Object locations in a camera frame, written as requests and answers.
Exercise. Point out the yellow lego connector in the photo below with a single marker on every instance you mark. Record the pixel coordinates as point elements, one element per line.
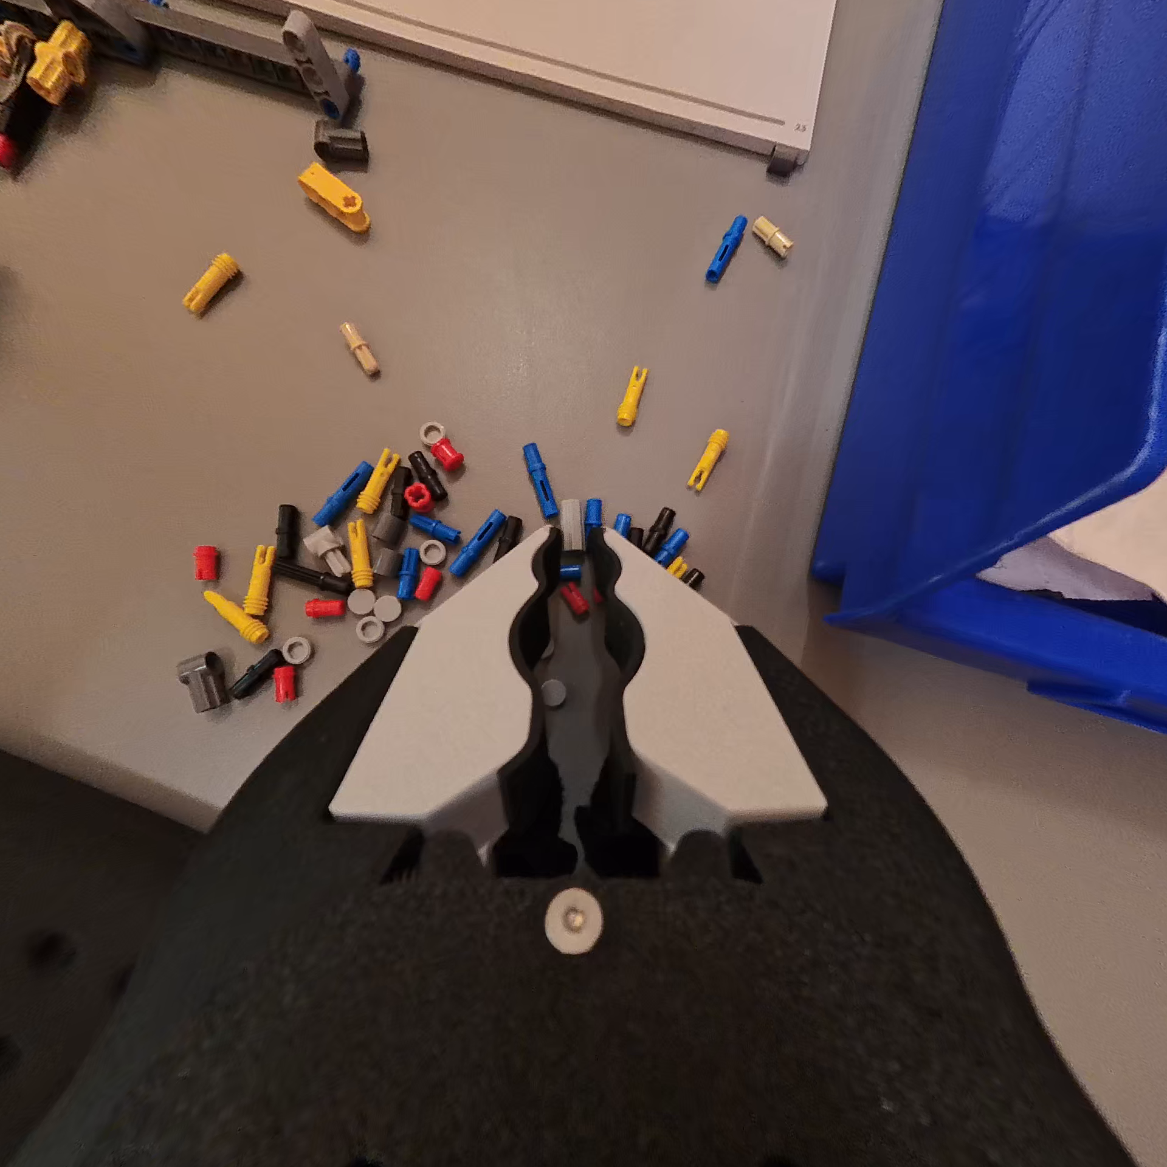
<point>334,195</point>

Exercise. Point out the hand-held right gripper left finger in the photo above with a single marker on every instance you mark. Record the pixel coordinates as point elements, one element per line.
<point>437,728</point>

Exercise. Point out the long lego chassis assembly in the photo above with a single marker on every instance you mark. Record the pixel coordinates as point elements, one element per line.
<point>183,37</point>

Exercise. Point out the blue lego pin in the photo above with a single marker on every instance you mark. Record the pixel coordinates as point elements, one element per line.
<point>725,247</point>

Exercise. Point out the yellow lego pin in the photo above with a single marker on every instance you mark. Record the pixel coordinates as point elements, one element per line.
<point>210,284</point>

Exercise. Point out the heap of small lego pieces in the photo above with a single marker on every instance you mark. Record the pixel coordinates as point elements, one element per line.
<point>365,546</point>

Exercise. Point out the light grey lego axle sleeve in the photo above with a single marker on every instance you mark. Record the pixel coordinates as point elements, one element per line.
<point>572,524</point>

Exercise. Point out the lego instruction booklet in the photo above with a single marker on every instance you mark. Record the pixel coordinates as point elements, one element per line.
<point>592,54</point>

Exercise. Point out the white printed paper bag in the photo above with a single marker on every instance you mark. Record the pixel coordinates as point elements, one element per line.
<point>1066,564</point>

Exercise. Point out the small dark grey lego piece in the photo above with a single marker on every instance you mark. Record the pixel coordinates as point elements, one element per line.
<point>789,159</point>

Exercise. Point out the dark grey lego elbow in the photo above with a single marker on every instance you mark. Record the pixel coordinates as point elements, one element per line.
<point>341,140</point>

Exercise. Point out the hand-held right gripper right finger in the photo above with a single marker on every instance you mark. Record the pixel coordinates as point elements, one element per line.
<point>719,728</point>

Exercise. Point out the black perforated foam pad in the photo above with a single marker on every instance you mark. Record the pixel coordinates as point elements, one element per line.
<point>81,911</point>

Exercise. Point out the blue plastic bin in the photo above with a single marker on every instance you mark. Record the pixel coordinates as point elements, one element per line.
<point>1003,319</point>

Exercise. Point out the tan lego pin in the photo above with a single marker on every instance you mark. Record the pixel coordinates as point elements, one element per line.
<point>773,236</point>
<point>361,349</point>

